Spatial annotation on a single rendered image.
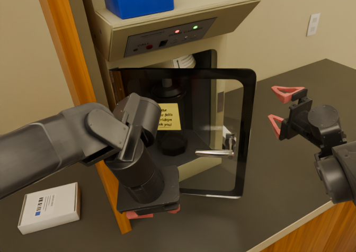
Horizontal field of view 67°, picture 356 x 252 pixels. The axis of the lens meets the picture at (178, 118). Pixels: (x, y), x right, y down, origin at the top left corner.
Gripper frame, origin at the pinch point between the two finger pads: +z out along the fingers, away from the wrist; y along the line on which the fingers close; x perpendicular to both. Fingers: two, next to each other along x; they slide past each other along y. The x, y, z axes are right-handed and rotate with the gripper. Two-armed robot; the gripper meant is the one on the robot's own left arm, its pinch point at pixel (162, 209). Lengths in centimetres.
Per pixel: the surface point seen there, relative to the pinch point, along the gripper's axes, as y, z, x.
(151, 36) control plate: -4.2, -20.8, -25.0
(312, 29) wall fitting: -75, 45, -109
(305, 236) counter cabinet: -36, 60, -9
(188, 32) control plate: -11.3, -17.1, -29.6
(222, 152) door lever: -13.1, 5.0, -13.4
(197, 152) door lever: -7.6, 4.4, -14.3
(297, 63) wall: -67, 61, -103
